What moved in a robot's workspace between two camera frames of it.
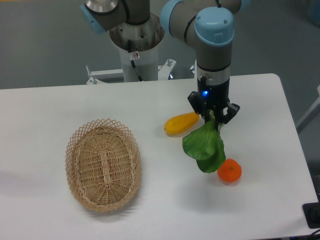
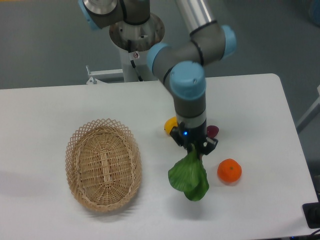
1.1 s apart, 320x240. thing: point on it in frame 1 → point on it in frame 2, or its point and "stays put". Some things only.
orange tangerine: [230, 171] stays put
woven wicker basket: [104, 164] stays put
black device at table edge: [312, 214] stays put
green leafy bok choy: [205, 145] → [188, 175]
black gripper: [213, 98] → [185, 137]
